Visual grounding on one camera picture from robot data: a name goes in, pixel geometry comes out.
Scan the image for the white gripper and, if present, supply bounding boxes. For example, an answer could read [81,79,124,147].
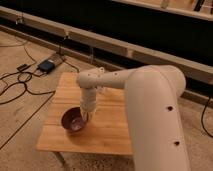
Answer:
[80,88,97,123]

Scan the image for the dark red ceramic bowl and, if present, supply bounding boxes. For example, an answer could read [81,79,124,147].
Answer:
[61,107,86,133]

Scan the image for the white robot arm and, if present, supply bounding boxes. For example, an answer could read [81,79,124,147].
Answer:
[76,65,191,171]

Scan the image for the wooden table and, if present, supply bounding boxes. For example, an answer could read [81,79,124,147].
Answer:
[37,73,132,155]

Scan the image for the black power adapter box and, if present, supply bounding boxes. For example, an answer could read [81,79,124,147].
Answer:
[37,60,55,73]

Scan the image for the small black plug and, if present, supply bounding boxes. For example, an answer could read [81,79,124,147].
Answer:
[17,64,30,72]

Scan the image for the black floor cable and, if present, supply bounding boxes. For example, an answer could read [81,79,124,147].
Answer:
[0,41,57,107]

